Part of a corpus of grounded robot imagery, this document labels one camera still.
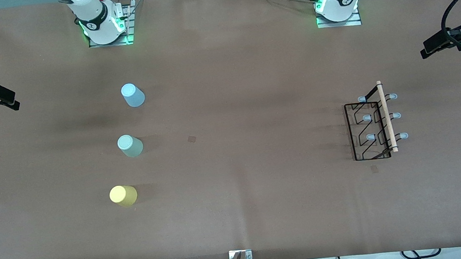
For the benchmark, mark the pale green plastic cup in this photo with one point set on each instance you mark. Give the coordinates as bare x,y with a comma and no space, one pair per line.
130,145

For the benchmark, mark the yellow plastic cup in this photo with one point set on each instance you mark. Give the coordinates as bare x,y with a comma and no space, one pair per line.
123,195

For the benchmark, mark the light blue plastic cup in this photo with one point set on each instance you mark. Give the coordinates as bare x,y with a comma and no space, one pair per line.
133,96

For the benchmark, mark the brown table mat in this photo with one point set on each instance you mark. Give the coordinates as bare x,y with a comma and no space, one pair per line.
265,208

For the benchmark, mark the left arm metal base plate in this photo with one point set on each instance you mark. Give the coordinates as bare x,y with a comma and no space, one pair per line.
340,23

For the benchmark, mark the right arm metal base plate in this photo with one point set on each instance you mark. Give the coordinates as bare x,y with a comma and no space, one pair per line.
128,24

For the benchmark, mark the white mounting bracket plate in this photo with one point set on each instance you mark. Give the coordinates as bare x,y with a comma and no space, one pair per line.
248,256

